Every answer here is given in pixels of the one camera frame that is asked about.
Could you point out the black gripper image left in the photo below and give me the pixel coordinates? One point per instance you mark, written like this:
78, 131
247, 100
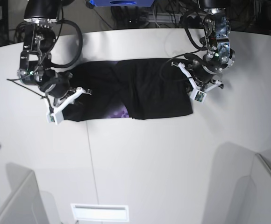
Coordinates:
55, 84

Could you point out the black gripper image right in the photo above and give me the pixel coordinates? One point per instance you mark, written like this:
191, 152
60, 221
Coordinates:
205, 72

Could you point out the black T-shirt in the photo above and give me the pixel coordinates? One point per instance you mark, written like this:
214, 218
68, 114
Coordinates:
138, 89

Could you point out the blue box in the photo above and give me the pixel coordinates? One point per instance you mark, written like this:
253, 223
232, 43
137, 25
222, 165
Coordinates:
121, 3

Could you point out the black monitor stand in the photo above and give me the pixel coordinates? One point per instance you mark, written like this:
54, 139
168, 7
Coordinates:
4, 24

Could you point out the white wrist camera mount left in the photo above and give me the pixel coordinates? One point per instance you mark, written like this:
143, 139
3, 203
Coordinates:
199, 89

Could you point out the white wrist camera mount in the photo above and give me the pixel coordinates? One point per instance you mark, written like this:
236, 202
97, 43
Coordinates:
199, 89
54, 113

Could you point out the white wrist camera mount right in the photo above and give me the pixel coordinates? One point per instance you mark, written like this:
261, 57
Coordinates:
54, 113

